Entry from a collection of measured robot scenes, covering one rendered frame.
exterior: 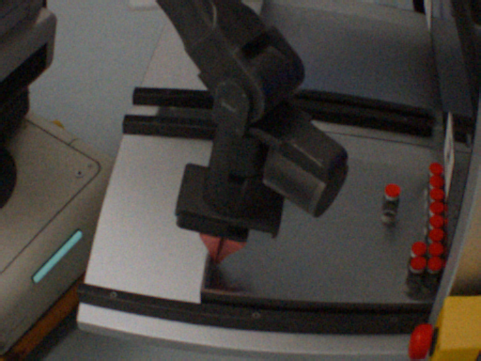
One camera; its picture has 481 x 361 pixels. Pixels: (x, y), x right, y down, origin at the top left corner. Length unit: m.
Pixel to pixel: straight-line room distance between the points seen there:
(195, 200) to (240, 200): 0.05
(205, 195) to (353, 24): 0.55
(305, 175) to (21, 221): 1.18
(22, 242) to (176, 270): 0.91
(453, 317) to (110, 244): 0.45
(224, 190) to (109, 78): 1.83
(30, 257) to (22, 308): 0.12
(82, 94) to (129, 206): 1.60
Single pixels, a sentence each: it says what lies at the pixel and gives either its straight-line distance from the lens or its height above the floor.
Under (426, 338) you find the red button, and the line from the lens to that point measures 0.89.
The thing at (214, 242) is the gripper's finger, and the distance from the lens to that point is 1.04.
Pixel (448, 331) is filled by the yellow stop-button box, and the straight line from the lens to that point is 0.88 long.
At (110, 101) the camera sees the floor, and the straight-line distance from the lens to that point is 2.72.
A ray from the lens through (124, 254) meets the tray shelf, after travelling 1.13.
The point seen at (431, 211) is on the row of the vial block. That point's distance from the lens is 1.13.
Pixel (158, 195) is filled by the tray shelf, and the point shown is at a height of 0.88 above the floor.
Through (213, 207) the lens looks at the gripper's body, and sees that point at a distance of 1.01.
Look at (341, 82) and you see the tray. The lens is 1.36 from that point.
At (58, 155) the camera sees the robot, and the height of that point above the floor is 0.28.
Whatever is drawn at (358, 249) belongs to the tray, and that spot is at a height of 0.88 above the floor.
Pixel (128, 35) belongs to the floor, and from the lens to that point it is 2.98.
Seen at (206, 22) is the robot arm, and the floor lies 1.21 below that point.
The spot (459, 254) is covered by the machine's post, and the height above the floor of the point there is 1.07.
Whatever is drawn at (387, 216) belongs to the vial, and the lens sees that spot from 1.16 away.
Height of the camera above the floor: 1.72
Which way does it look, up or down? 44 degrees down
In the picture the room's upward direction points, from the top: 1 degrees clockwise
